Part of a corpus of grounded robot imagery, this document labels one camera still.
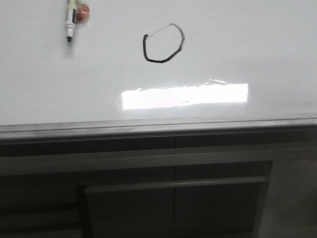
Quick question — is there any black whiteboard marker with tape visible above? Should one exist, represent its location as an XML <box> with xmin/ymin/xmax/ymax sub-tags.
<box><xmin>65</xmin><ymin>0</ymin><xmax>90</xmax><ymax>43</ymax></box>

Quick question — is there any white whiteboard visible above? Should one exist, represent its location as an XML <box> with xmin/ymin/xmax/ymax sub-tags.
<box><xmin>0</xmin><ymin>0</ymin><xmax>317</xmax><ymax>139</ymax></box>

